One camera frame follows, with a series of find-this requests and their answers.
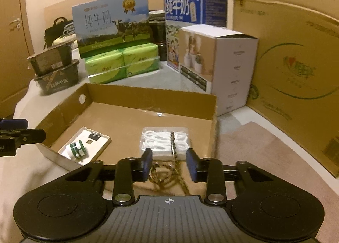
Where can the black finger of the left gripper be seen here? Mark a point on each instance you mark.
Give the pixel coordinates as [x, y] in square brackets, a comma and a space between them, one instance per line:
[26, 136]

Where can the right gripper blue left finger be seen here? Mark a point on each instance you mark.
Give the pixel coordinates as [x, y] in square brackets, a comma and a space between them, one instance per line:
[129, 171]

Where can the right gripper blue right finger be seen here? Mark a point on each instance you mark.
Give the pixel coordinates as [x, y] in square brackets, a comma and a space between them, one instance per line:
[211, 172]

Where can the bag of white floss picks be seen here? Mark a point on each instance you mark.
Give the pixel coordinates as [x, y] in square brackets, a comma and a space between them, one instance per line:
[160, 139]

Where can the green white tape roll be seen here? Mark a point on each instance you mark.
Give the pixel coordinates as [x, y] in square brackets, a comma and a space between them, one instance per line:
[77, 150]

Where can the white flat card box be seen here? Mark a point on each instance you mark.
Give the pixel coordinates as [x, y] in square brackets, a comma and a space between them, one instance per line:
[94, 142]

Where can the wooden door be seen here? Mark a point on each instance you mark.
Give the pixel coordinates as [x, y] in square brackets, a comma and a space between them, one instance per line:
[16, 47]

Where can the lower black food tub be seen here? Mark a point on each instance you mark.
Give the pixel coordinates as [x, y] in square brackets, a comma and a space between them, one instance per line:
[60, 79]

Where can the black food tub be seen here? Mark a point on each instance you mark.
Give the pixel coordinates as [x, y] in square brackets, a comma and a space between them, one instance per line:
[52, 58]
[60, 79]

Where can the open brown cardboard tray box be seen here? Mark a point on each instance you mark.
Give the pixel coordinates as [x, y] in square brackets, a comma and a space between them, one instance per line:
[121, 112]

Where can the upper black food tub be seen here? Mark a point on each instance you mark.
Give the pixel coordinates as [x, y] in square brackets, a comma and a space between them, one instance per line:
[52, 58]

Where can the green tissue pack left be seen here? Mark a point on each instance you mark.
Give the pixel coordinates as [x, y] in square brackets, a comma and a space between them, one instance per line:
[105, 67]

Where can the green tissue pack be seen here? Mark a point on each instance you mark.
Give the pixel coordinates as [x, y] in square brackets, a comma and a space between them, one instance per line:
[105, 67]
[140, 59]

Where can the white humidifier product box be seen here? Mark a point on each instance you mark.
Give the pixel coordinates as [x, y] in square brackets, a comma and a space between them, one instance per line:
[218, 61]

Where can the green tissue pack right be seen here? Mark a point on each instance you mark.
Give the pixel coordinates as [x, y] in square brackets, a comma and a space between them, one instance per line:
[140, 59]

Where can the black laptop bag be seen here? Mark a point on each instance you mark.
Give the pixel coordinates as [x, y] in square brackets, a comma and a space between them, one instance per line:
[55, 31]

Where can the green cow milk carton box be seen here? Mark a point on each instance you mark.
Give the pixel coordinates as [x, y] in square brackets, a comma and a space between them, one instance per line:
[106, 25]

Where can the blue milk carton box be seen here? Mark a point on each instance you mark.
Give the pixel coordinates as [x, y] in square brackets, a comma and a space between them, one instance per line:
[183, 13]

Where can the large brown cardboard carton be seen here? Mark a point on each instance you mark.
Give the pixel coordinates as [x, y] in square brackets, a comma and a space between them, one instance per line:
[295, 81]

